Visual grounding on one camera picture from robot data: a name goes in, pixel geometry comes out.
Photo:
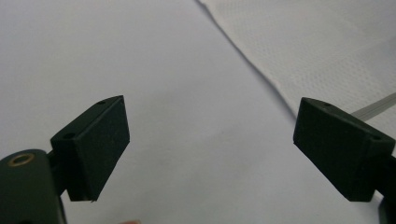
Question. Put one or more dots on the white cloth towel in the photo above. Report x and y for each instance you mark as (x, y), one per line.
(311, 46)

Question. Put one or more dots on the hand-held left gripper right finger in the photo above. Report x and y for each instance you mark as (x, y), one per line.
(339, 149)

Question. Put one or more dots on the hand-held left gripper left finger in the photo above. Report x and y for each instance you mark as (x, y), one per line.
(93, 149)

